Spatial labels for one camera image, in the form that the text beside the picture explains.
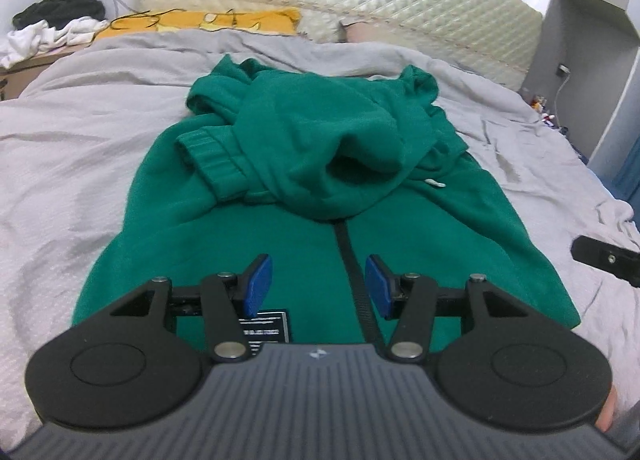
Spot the black cable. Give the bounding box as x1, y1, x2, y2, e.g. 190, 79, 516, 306
107, 0, 266, 34

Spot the white clothes pile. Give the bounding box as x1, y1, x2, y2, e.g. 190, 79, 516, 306
0, 18, 108, 68

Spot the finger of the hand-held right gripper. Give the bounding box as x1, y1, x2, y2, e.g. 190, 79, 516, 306
571, 235, 640, 288

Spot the yellow pillow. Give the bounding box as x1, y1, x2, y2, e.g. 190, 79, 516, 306
92, 8, 302, 41

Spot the green zip hoodie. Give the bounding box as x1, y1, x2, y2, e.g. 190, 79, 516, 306
71, 53, 582, 356

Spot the person's left hand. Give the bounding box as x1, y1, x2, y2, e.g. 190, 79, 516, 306
596, 382, 619, 434

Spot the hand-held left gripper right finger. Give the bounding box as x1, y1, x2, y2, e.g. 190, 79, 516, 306
364, 254, 534, 363

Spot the beige pillow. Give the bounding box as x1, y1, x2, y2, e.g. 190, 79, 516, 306
340, 19, 388, 44

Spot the grey duvet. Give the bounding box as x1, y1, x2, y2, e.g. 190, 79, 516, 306
0, 30, 640, 431

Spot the cardboard box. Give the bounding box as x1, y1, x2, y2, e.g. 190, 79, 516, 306
0, 50, 76, 101

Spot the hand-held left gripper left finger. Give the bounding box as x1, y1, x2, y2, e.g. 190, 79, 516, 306
107, 253, 275, 363

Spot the white charger cable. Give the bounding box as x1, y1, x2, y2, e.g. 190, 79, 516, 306
550, 74, 569, 116

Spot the black clothes pile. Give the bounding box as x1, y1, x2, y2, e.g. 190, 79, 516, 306
12, 0, 106, 34

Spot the blue curtain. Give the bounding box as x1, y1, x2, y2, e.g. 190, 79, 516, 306
612, 140, 640, 206

